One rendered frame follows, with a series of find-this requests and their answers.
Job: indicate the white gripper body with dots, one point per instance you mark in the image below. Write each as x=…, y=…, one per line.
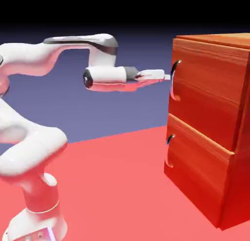
x=151, y=74

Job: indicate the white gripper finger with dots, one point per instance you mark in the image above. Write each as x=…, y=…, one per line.
x=167, y=77

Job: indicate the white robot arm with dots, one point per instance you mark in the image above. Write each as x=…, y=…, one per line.
x=101, y=57

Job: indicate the larger reddish wooden door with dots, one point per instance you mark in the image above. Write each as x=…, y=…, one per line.
x=207, y=92

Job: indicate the reddish wooden cabinet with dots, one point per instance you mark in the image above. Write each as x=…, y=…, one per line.
x=240, y=127

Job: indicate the smaller reddish wooden door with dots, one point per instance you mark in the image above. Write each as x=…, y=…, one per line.
x=197, y=166

